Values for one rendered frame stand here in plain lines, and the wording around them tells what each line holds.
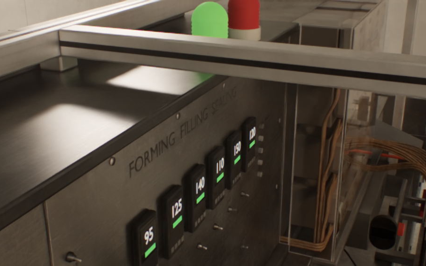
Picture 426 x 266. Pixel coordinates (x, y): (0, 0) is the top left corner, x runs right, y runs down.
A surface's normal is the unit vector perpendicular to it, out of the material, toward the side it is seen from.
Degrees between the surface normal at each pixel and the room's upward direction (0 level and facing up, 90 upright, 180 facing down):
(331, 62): 90
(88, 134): 0
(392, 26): 90
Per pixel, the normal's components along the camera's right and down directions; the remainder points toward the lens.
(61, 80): 0.00, -0.93
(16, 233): 0.92, 0.14
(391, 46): -0.39, 0.33
